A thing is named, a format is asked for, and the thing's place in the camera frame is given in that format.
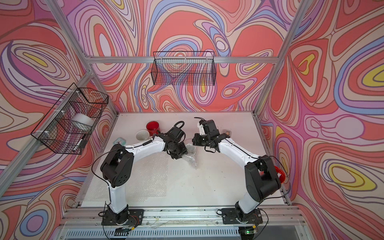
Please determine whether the clear bubble wrap sheet top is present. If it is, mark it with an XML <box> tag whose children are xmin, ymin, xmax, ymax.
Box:
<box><xmin>182</xmin><ymin>139</ymin><xmax>198</xmax><ymax>169</ymax></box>

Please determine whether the clear bubble wrap sheet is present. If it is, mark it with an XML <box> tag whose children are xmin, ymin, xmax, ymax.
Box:
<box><xmin>78</xmin><ymin>152</ymin><xmax>170</xmax><ymax>205</ymax></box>
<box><xmin>182</xmin><ymin>139</ymin><xmax>198</xmax><ymax>169</ymax></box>

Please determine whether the red ceramic mug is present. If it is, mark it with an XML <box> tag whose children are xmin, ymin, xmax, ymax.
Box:
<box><xmin>146</xmin><ymin>121</ymin><xmax>161</xmax><ymax>136</ymax></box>

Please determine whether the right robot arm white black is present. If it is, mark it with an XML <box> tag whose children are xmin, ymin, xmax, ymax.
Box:
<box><xmin>193</xmin><ymin>117</ymin><xmax>287</xmax><ymax>220</ymax></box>

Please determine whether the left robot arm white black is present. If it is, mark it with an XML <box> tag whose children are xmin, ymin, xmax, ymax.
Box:
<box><xmin>100</xmin><ymin>121</ymin><xmax>188</xmax><ymax>215</ymax></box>

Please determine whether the white ceramic mug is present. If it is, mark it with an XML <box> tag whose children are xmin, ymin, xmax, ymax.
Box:
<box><xmin>136</xmin><ymin>130</ymin><xmax>151</xmax><ymax>141</ymax></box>

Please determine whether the small teal alarm clock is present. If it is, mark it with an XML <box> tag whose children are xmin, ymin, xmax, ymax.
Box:
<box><xmin>114</xmin><ymin>137</ymin><xmax>126</xmax><ymax>146</ymax></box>

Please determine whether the red cup of markers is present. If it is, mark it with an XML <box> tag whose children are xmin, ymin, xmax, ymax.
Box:
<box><xmin>275</xmin><ymin>166</ymin><xmax>287</xmax><ymax>184</ymax></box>

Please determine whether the white tape roll in basket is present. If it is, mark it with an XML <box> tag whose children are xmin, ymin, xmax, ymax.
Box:
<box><xmin>72</xmin><ymin>113</ymin><xmax>95</xmax><ymax>131</ymax></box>

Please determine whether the black wire basket back wall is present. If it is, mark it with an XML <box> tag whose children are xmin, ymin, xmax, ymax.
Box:
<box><xmin>151</xmin><ymin>51</ymin><xmax>217</xmax><ymax>86</ymax></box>

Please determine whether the black wire basket wall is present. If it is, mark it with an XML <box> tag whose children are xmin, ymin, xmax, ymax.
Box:
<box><xmin>31</xmin><ymin>84</ymin><xmax>109</xmax><ymax>155</ymax></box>
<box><xmin>151</xmin><ymin>51</ymin><xmax>217</xmax><ymax>86</ymax></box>

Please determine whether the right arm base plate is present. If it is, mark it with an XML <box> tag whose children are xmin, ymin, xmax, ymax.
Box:
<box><xmin>216</xmin><ymin>208</ymin><xmax>263</xmax><ymax>226</ymax></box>

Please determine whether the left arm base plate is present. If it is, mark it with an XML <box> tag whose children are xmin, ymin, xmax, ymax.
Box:
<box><xmin>98</xmin><ymin>209</ymin><xmax>144</xmax><ymax>227</ymax></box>

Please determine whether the marker in wire basket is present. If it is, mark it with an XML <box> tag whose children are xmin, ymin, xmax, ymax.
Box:
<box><xmin>74</xmin><ymin>139</ymin><xmax>87</xmax><ymax>151</ymax></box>

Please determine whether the black wire basket left wall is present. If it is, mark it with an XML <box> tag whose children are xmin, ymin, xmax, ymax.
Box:
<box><xmin>31</xmin><ymin>84</ymin><xmax>109</xmax><ymax>155</ymax></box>

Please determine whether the aluminium front rail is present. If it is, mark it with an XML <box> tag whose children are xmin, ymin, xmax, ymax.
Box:
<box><xmin>59</xmin><ymin>205</ymin><xmax>307</xmax><ymax>228</ymax></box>

